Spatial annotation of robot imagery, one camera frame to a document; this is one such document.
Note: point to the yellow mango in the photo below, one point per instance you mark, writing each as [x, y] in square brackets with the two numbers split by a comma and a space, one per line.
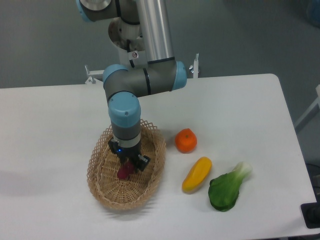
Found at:
[197, 175]

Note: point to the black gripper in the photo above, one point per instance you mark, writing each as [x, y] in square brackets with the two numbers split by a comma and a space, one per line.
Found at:
[132, 154]

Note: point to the oval wicker basket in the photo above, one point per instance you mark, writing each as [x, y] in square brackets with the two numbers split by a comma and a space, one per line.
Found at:
[134, 191]

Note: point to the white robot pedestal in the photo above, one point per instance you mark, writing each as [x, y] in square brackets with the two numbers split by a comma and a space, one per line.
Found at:
[129, 43]

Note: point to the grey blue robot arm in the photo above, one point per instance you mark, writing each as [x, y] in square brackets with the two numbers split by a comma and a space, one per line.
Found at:
[124, 85]

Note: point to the green bok choy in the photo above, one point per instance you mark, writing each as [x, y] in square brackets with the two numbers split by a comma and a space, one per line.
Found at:
[224, 190]

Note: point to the black device at edge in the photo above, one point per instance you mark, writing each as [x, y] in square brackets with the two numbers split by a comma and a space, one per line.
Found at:
[311, 214]

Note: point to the white table leg frame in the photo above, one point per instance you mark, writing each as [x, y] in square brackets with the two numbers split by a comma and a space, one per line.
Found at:
[311, 111]

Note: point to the purple sweet potato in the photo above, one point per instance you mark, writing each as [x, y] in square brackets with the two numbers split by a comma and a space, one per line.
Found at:
[127, 169]

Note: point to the orange tangerine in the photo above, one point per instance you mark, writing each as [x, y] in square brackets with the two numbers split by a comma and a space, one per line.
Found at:
[186, 140]

